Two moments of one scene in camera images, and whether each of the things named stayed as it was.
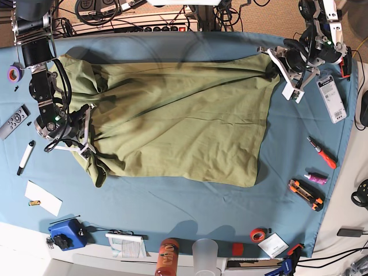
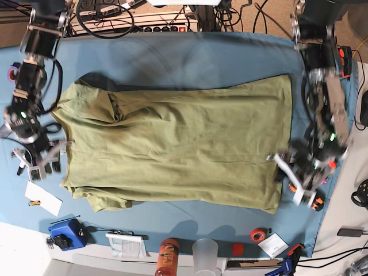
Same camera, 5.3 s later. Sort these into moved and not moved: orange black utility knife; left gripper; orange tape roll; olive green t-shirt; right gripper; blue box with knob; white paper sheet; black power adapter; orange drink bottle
Moved: right gripper; olive green t-shirt; left gripper
Not moved: orange black utility knife; white paper sheet; black power adapter; orange tape roll; orange drink bottle; blue box with knob
